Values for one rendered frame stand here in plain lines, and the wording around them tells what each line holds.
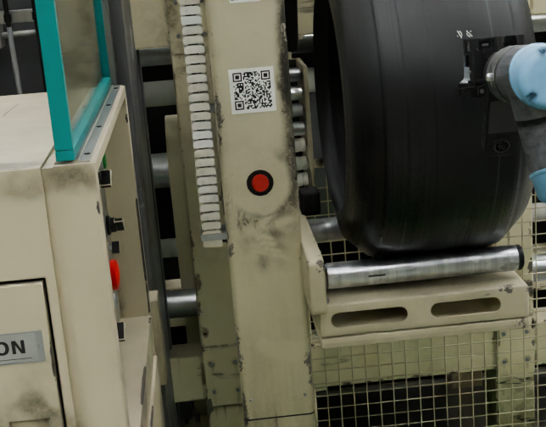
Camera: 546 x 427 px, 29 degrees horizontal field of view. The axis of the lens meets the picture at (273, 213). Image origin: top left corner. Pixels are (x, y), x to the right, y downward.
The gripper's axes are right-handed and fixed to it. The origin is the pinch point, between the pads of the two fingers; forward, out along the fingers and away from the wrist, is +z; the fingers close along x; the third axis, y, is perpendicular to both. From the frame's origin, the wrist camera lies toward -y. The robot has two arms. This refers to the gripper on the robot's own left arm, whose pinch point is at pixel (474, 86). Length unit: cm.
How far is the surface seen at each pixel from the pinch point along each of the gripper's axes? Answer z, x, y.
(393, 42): 2.6, 11.2, 7.5
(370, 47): 3.8, 14.6, 7.1
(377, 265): 17.9, 13.8, -29.3
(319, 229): 45, 21, -27
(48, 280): -46, 58, -14
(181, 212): 101, 49, -29
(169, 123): 106, 49, -7
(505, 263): 17.4, -8.0, -31.0
